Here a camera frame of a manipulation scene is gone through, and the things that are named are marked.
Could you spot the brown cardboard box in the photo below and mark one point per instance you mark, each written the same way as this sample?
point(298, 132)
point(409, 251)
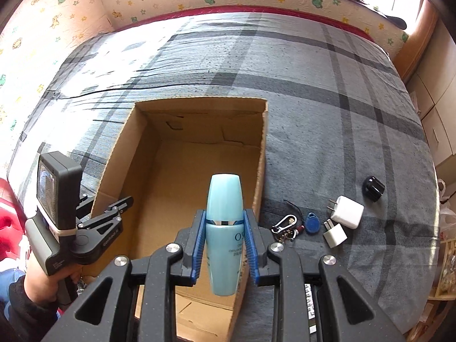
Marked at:
point(164, 158)

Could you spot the black cylindrical cap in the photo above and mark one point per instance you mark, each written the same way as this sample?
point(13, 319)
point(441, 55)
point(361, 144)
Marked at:
point(373, 188)

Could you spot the cartoon patterned padded headboard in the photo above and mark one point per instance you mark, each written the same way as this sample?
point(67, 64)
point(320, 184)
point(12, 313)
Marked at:
point(41, 33)

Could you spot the light blue cosmetic bottle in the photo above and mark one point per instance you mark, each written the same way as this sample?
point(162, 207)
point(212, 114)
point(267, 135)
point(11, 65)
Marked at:
point(224, 233)

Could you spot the blue key fob tag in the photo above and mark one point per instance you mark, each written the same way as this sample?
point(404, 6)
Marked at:
point(312, 223)

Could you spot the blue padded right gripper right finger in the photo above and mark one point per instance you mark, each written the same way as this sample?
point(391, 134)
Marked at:
point(256, 250)

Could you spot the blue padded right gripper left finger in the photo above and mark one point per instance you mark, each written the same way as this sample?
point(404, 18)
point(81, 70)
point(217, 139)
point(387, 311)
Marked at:
point(193, 248)

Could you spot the white plastic bags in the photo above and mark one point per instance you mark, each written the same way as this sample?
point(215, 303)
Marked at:
point(447, 199)

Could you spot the large white charger plug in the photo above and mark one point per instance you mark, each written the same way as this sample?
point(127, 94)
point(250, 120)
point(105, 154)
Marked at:
point(346, 212)

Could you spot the person's left hand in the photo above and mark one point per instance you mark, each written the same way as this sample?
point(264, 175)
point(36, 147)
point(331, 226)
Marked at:
point(42, 289)

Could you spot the small white charger plug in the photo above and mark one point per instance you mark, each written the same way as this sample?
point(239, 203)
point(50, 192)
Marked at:
point(334, 234)

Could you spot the black camera display module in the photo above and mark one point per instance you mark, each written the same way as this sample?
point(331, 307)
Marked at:
point(58, 191)

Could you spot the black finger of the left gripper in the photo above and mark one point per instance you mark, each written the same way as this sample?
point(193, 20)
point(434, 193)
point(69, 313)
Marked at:
point(112, 212)

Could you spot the grey plaid bed sheet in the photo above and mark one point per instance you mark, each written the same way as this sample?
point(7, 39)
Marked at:
point(338, 113)

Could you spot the beige wardrobe cabinet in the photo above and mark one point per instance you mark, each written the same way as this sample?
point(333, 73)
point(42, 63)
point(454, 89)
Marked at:
point(433, 87)

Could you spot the keyring with carabiner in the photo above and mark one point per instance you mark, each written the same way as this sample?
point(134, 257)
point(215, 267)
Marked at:
point(290, 226)

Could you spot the wooden shelf with items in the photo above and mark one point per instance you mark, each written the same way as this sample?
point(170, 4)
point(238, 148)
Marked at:
point(441, 298)

